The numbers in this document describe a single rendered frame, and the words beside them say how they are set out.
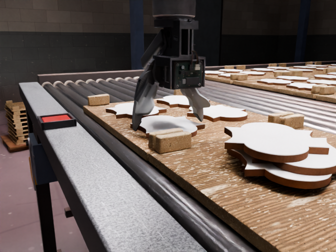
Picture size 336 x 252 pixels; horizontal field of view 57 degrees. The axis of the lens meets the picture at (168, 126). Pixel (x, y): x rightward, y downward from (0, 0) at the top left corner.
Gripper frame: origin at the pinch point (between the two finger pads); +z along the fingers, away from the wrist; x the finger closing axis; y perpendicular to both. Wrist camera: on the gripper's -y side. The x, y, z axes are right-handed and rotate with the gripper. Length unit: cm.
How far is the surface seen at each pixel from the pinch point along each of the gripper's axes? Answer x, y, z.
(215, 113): 13.6, -2.4, -0.5
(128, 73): 31, -102, 1
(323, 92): 63, -11, 0
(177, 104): 12.1, -16.9, 0.0
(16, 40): 2, -516, -12
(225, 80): 61, -59, 1
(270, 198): -3.5, 30.5, 0.3
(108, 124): -9.5, -8.9, 0.7
